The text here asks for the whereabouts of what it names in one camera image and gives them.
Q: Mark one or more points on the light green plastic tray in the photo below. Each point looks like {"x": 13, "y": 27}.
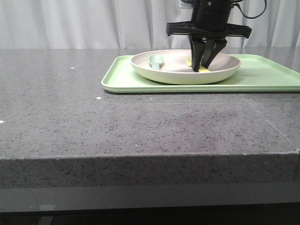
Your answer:
{"x": 256, "y": 74}

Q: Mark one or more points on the grey pleated curtain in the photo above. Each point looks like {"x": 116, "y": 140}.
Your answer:
{"x": 133, "y": 24}

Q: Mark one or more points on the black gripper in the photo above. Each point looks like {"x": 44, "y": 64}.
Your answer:
{"x": 209, "y": 19}

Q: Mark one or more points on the beige round plate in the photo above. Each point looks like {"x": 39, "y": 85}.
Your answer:
{"x": 175, "y": 69}

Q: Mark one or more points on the sage green spoon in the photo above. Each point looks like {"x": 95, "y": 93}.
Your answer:
{"x": 156, "y": 61}

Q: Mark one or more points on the yellow plastic fork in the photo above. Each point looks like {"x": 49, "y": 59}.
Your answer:
{"x": 189, "y": 63}

